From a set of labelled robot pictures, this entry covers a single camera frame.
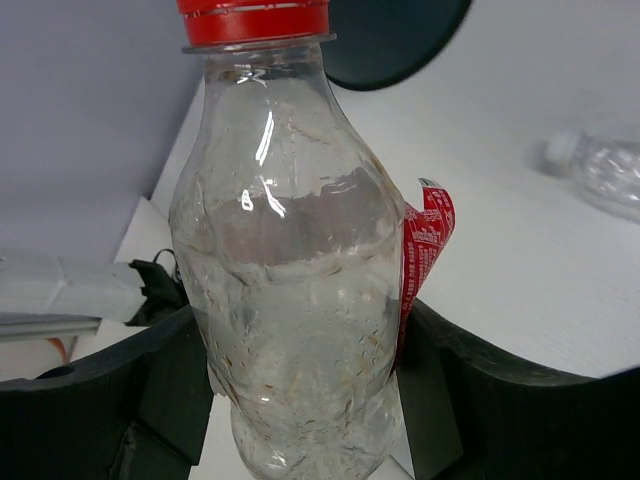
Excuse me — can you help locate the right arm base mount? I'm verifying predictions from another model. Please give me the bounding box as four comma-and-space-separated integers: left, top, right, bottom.
126, 248, 189, 327

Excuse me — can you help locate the red cap clear bottle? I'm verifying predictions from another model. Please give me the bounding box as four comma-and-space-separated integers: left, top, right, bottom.
168, 0, 459, 480

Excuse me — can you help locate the dark bin with gold rim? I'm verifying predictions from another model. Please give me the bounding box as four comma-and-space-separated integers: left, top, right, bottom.
322, 0, 472, 91

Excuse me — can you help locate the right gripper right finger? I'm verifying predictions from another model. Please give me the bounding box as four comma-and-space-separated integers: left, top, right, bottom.
397, 300, 639, 480

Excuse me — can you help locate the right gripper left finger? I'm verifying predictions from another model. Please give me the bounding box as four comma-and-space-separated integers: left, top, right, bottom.
1, 307, 213, 479

